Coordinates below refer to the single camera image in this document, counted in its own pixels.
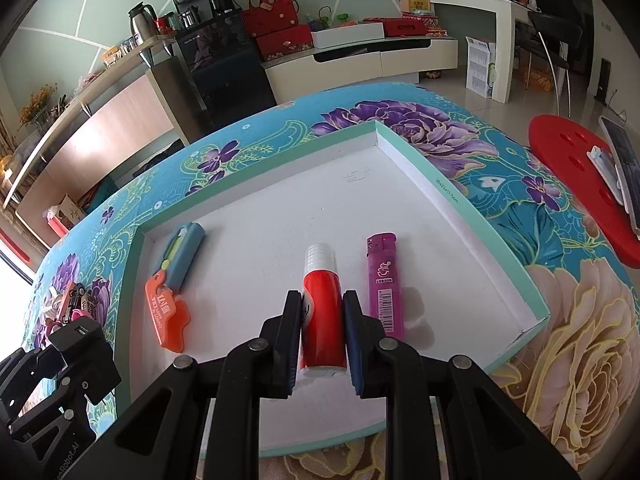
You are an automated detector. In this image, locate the orange blue carrot knife toy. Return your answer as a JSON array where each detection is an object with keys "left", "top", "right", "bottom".
[{"left": 144, "top": 222, "right": 205, "bottom": 353}]

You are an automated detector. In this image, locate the purple lighter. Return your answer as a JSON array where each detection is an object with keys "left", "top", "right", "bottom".
[{"left": 367, "top": 232, "right": 405, "bottom": 340}]

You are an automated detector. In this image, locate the red eye drop bottle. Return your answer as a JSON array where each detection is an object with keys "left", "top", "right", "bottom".
[{"left": 300, "top": 243, "right": 347, "bottom": 378}]

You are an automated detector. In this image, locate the salmon grey folding knife toy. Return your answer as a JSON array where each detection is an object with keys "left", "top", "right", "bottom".
[{"left": 56, "top": 281, "right": 75, "bottom": 324}]

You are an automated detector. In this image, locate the black toy car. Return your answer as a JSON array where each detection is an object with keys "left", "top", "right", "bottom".
[{"left": 70, "top": 284, "right": 96, "bottom": 321}]

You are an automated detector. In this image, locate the floral blue tablecloth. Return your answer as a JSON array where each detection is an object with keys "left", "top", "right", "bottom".
[{"left": 23, "top": 82, "right": 639, "bottom": 478}]

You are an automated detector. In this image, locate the teal white box lid tray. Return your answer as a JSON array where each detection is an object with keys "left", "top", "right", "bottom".
[{"left": 117, "top": 119, "right": 551, "bottom": 458}]

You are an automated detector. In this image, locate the red paper gift bag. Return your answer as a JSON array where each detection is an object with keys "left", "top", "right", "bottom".
[{"left": 43, "top": 206, "right": 68, "bottom": 238}]

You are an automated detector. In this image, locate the red stool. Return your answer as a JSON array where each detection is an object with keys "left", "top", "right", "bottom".
[{"left": 528, "top": 115, "right": 639, "bottom": 269}]

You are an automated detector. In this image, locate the wooden curved desk shelf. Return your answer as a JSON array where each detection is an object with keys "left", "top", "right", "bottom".
[{"left": 3, "top": 35, "right": 208, "bottom": 249}]

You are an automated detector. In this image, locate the yellow flower vase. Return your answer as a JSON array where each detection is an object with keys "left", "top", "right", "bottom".
[{"left": 20, "top": 84, "right": 58, "bottom": 126}]

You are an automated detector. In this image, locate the cream tv stand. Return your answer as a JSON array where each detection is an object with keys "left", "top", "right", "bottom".
[{"left": 264, "top": 37, "right": 458, "bottom": 104}]

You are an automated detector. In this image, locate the black water dispenser cabinet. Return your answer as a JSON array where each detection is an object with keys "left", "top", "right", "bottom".
[{"left": 172, "top": 0, "right": 276, "bottom": 128}]

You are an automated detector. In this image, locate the black chair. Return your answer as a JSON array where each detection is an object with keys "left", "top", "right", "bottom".
[{"left": 516, "top": 11, "right": 582, "bottom": 117}]

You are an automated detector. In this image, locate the steel thermos jug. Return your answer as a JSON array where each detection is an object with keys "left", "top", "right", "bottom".
[{"left": 128, "top": 2, "right": 158, "bottom": 46}]

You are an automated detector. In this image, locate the white flat box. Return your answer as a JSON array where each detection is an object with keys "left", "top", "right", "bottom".
[{"left": 311, "top": 22, "right": 385, "bottom": 50}]

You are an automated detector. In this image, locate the red gift box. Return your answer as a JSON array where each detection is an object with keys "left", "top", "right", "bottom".
[{"left": 256, "top": 24, "right": 314, "bottom": 61}]

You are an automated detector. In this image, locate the white side desk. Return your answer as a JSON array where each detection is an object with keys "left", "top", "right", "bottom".
[{"left": 430, "top": 0, "right": 529, "bottom": 104}]

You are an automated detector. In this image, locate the red handbag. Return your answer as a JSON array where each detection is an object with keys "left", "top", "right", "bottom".
[{"left": 242, "top": 0, "right": 298, "bottom": 38}]

